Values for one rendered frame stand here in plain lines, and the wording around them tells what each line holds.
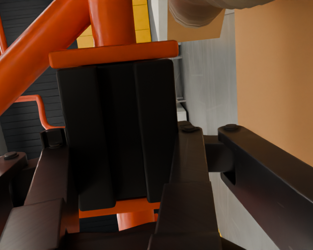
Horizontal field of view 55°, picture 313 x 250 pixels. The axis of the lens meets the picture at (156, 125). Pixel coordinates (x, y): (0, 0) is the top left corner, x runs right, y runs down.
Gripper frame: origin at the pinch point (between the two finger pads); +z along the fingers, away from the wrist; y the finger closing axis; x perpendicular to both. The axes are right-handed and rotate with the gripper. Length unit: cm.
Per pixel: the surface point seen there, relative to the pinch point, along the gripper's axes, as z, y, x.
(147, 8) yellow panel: 729, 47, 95
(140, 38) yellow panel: 732, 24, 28
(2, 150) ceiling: 1034, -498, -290
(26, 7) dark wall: 1048, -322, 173
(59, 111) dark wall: 1065, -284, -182
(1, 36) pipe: 757, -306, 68
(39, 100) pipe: 814, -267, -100
